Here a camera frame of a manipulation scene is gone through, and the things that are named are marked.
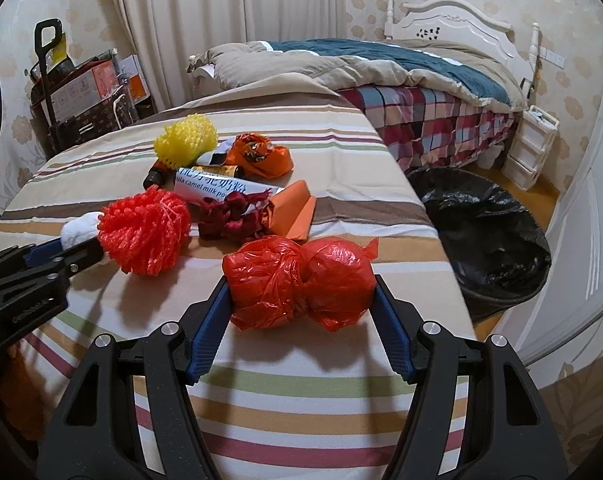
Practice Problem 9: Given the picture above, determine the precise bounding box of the red foam fruit net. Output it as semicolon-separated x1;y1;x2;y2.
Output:
97;185;192;276

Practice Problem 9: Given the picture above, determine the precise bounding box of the brown bottle yellow label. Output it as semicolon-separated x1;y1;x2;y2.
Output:
143;159;175;190

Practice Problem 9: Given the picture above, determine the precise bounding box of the white camel milk powder sachet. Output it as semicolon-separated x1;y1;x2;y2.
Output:
173;168;280;203

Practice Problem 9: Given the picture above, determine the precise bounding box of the yellow foam fruit net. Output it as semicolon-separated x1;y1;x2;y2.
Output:
154;114;219;170

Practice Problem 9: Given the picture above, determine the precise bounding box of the dark red wrapper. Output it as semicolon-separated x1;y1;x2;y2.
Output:
188;190;272;245

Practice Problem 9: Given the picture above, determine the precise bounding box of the red plastic bag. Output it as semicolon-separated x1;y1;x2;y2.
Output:
222;235;379;333

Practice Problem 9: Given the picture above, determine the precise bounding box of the black bagged trash bin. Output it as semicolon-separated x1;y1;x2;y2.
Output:
408;167;552;324

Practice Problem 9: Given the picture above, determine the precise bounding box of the white crumpled tissue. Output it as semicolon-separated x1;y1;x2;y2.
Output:
60;211;100;250

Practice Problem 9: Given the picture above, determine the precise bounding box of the white wardrobe door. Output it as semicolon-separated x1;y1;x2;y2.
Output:
490;19;603;366

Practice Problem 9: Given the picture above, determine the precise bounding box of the cardboard box with orange print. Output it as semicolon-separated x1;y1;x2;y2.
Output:
51;60;119;122

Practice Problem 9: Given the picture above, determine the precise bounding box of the orange crumpled plastic bag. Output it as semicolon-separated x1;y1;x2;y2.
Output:
224;132;294;180

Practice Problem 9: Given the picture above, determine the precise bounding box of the orange paper piece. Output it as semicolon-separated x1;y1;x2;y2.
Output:
264;180;317;243

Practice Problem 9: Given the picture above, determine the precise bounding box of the black hand trolley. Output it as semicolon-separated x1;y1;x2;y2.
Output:
34;18;74;154

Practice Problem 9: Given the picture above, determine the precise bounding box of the striped beige table cloth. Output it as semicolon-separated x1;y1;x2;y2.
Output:
0;75;473;479

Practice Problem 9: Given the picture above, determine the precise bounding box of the cream pleated curtain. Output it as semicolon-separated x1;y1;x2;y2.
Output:
114;0;346;110

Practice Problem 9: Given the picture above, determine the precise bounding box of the white plastic drawer unit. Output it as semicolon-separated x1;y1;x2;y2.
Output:
502;105;559;191

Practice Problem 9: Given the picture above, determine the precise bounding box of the red plaid bed sheet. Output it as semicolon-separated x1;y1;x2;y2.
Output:
339;86;517;174

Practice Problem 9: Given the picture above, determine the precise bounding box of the beige and teal duvet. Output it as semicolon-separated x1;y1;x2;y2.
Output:
186;38;527;114

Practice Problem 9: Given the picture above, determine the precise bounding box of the white wooden bed headboard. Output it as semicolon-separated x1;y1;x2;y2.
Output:
385;0;541;86

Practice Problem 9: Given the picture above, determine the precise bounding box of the white wall socket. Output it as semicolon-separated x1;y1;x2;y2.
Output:
539;47;566;70

